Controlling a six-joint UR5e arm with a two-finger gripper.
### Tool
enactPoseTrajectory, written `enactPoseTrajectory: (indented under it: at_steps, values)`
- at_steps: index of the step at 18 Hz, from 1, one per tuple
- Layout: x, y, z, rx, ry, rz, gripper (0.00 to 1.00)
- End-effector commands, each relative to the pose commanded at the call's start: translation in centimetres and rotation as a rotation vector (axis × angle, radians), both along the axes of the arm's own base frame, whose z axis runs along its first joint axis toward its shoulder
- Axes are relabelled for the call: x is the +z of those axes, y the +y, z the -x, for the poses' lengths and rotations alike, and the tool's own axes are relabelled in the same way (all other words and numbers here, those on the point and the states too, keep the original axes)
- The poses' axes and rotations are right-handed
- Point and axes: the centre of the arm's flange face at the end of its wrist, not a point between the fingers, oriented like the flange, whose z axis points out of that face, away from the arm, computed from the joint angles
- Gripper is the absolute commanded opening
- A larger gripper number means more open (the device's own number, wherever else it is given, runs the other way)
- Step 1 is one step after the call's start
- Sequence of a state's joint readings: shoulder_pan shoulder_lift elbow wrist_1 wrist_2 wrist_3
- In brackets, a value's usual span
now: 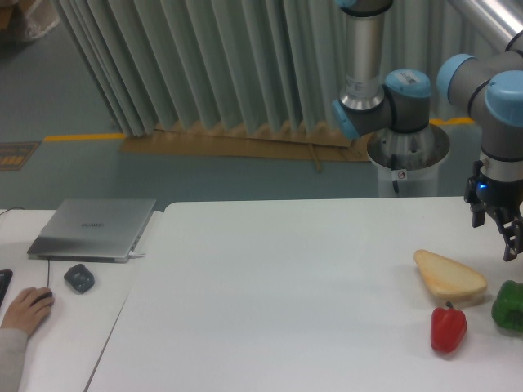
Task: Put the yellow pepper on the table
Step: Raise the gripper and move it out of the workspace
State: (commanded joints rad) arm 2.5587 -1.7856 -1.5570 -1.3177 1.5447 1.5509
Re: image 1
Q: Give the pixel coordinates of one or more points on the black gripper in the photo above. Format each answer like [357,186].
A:
[500,199]

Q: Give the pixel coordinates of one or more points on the black computer mouse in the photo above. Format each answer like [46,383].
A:
[42,297]

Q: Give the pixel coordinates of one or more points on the grey sleeved forearm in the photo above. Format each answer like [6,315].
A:
[13,349]

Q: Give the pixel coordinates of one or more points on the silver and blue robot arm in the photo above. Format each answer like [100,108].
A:
[395,109]

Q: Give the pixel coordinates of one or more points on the green bell pepper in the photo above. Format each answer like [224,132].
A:
[506,310]

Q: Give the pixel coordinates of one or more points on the red bell pepper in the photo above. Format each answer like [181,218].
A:
[448,328]

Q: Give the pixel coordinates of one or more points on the person's hand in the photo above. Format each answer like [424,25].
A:
[21,315]

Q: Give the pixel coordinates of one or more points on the bread slice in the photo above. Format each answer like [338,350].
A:
[446,278]

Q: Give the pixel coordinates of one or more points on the brown cardboard sheet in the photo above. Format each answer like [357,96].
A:
[323,144]

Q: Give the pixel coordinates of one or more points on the pale green curtain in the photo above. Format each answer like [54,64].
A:
[241,62]

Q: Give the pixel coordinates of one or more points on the silver closed laptop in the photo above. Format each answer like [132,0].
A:
[105,230]

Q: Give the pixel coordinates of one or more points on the small black controller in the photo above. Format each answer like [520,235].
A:
[80,278]

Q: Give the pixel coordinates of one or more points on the black keyboard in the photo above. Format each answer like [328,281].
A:
[5,280]

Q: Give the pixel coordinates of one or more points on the cardboard boxes in plastic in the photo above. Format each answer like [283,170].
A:
[27,21]

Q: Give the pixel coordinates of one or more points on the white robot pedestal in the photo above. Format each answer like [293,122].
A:
[408,164]

